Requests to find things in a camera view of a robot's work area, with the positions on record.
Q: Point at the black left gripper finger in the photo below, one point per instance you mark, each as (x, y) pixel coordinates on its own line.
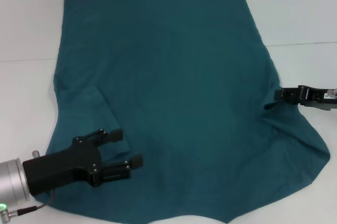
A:
(137, 161)

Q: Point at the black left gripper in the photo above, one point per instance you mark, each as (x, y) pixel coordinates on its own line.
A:
(52, 168)

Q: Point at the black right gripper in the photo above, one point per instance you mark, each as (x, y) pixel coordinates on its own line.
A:
(316, 97)

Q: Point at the blue shirt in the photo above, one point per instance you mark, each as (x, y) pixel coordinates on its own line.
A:
(171, 63)

